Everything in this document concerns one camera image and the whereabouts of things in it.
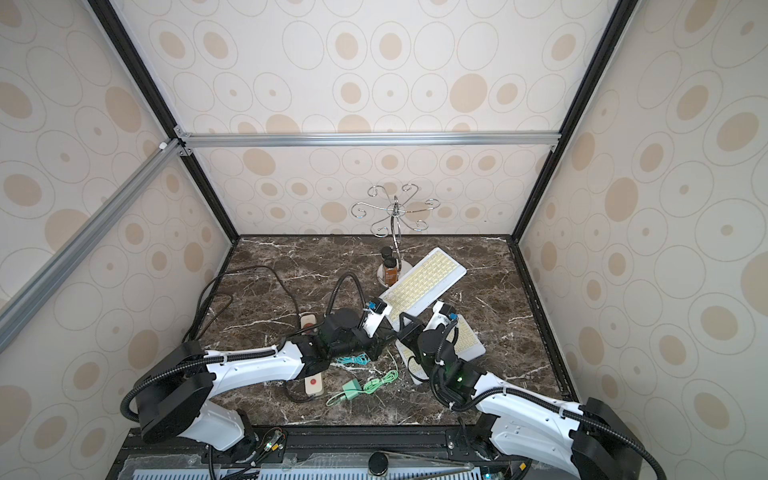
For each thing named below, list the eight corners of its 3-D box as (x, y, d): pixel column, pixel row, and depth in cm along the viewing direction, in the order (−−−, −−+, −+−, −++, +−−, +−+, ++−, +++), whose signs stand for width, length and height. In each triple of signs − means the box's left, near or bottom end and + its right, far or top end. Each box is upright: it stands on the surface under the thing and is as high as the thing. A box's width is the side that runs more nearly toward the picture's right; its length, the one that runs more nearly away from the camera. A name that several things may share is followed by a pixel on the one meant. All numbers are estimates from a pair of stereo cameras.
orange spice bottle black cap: (387, 291, 106) (387, 269, 97) (383, 280, 109) (382, 258, 100) (398, 288, 107) (399, 266, 97) (394, 277, 110) (394, 255, 101)
